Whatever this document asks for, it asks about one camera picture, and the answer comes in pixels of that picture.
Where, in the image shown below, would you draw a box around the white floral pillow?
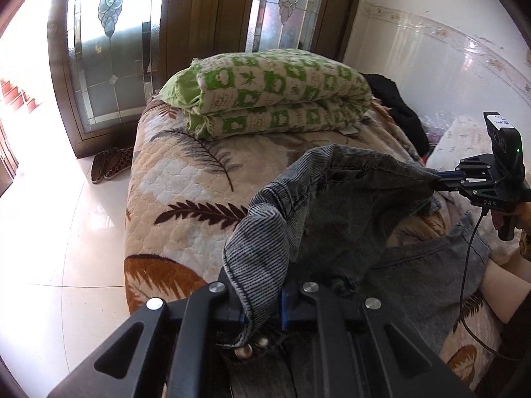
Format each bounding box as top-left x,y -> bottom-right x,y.
426,115 -> 492,171

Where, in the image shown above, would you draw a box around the stained glass window right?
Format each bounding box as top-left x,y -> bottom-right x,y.
245,0 -> 322,52

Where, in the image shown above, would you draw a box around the green white folded quilt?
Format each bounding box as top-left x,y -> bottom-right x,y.
158,48 -> 373,140

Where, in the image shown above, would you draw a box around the stained glass window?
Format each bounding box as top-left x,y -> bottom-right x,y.
245,0 -> 322,52
67,0 -> 162,133

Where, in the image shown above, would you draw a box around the person's right forearm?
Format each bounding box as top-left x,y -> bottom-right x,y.
480,253 -> 530,324

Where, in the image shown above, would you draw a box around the person's right hand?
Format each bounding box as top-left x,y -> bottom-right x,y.
492,203 -> 531,234

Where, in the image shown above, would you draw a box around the leaf pattern bed blanket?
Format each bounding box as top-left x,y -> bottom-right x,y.
123,99 -> 505,388

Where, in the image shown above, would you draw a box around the stained glass window left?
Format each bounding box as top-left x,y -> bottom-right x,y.
67,0 -> 162,133

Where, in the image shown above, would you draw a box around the grey denim pants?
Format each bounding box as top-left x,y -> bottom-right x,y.
222,145 -> 491,352

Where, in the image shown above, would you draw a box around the black cable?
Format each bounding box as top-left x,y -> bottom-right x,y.
458,208 -> 519,361

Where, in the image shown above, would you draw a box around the brown slippers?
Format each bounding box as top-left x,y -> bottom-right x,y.
91,147 -> 133,184

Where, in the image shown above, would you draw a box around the black garment on bed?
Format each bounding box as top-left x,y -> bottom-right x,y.
364,74 -> 429,157

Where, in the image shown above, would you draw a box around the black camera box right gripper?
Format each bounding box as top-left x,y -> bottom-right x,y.
483,111 -> 524,172

